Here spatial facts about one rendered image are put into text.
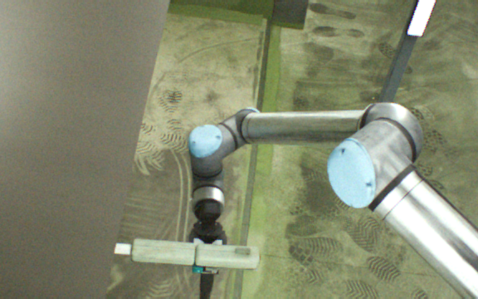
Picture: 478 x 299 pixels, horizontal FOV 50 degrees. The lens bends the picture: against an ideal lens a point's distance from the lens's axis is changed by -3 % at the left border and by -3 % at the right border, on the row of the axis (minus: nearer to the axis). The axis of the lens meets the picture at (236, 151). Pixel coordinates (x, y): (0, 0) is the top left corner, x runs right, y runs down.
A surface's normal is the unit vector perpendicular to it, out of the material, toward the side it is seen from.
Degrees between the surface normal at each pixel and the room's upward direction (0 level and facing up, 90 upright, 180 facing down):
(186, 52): 0
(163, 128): 0
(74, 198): 91
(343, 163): 90
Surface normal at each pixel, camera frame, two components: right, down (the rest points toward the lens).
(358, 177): -0.81, 0.37
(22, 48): -0.01, 0.75
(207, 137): -0.08, -0.70
